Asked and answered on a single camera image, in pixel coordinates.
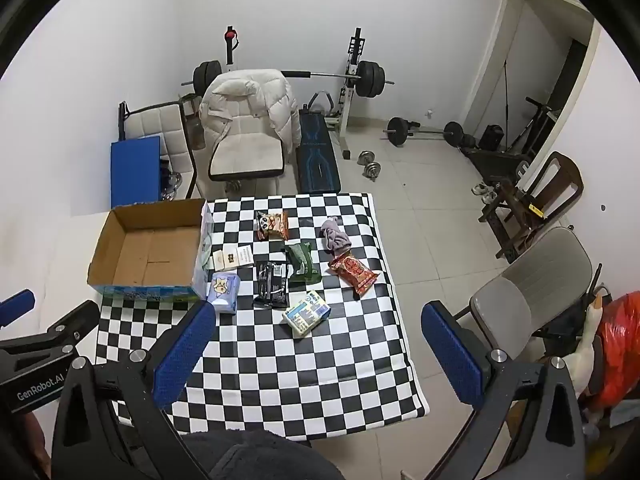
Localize small barbell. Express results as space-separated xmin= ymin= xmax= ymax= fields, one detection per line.
xmin=382 ymin=116 xmax=466 ymax=148

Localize green packet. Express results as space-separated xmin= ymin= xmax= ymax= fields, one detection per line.
xmin=285 ymin=242 xmax=321 ymax=282

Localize dark metal rack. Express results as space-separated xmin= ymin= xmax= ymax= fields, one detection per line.
xmin=465 ymin=147 xmax=546 ymax=263

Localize white padded chair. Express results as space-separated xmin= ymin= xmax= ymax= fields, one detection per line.
xmin=207 ymin=110 xmax=288 ymax=196

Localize white barbell rack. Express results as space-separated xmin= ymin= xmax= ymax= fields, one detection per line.
xmin=220 ymin=25 xmax=368 ymax=158

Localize white goose plush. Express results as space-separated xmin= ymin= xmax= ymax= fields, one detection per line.
xmin=537 ymin=294 xmax=608 ymax=396

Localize white quilted chair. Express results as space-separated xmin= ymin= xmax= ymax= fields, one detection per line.
xmin=118 ymin=100 xmax=201 ymax=201

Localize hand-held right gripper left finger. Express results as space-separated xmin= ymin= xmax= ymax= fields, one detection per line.
xmin=50 ymin=300 xmax=217 ymax=480

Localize red plastic bag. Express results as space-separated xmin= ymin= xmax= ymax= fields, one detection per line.
xmin=587 ymin=295 xmax=640 ymax=408

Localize exercise machine frame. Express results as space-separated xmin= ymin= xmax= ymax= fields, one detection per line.
xmin=507 ymin=97 xmax=561 ymax=158

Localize orange panda snack packet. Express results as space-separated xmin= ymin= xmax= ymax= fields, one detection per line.
xmin=255 ymin=211 xmax=291 ymax=242

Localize grey folding chair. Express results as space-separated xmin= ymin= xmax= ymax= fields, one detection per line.
xmin=452 ymin=226 xmax=593 ymax=361

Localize white puffer jacket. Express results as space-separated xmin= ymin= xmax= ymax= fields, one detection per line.
xmin=199 ymin=69 xmax=301 ymax=156

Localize barbell with black plates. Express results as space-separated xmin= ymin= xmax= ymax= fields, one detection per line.
xmin=181 ymin=60 xmax=396 ymax=98

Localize light blue tissue pack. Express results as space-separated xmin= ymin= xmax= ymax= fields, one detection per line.
xmin=206 ymin=271 xmax=240 ymax=315

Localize white flip-lid box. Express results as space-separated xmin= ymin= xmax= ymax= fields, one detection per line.
xmin=212 ymin=245 xmax=256 ymax=272

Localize cardboard box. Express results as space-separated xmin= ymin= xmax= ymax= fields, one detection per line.
xmin=87 ymin=199 xmax=215 ymax=303

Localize black white checkered table cover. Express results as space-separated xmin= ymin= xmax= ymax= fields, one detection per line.
xmin=97 ymin=192 xmax=431 ymax=436

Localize yellow tissue pack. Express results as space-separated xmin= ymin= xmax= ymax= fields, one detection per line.
xmin=282 ymin=291 xmax=332 ymax=337

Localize black speaker box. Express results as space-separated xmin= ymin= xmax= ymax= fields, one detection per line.
xmin=479 ymin=125 xmax=507 ymax=152

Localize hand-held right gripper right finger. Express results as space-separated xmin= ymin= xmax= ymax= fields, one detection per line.
xmin=421 ymin=300 xmax=586 ymax=480

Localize blue pad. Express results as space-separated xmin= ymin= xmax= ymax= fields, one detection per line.
xmin=110 ymin=135 xmax=163 ymax=208

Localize brown wooden chair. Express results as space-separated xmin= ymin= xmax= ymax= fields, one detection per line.
xmin=520 ymin=151 xmax=585 ymax=233

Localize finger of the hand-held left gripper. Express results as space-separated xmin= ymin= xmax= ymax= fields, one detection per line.
xmin=0 ymin=289 xmax=36 ymax=330
xmin=0 ymin=300 xmax=101 ymax=361

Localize black packet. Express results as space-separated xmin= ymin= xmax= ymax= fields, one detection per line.
xmin=252 ymin=261 xmax=291 ymax=309

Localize purple cloth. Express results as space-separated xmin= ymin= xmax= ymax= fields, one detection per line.
xmin=320 ymin=217 xmax=353 ymax=252

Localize chrome weight plates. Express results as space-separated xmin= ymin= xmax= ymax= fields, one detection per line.
xmin=159 ymin=157 xmax=182 ymax=202

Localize black blue weight bench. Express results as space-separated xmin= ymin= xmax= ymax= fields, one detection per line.
xmin=294 ymin=91 xmax=343 ymax=193

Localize red snack packet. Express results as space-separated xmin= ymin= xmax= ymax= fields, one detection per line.
xmin=328 ymin=253 xmax=377 ymax=297

